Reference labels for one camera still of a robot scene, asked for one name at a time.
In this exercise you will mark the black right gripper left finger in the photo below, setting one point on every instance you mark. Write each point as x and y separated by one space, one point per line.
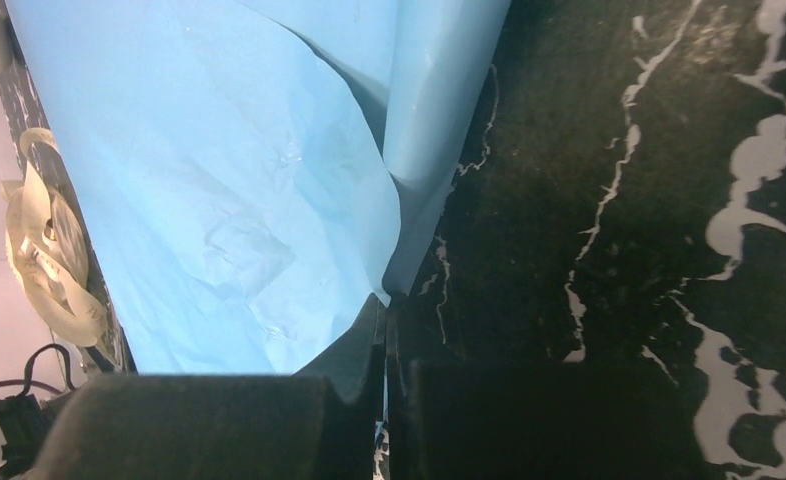
317 423

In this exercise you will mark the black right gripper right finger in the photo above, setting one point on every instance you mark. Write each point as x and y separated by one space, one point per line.
465 419

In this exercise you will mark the blue wrapping paper sheet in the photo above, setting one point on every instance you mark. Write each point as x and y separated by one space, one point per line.
250 172

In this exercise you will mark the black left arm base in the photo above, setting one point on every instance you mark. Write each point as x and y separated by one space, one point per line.
25 421

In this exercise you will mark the cream printed ribbon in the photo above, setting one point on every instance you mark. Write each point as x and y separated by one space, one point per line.
46 250

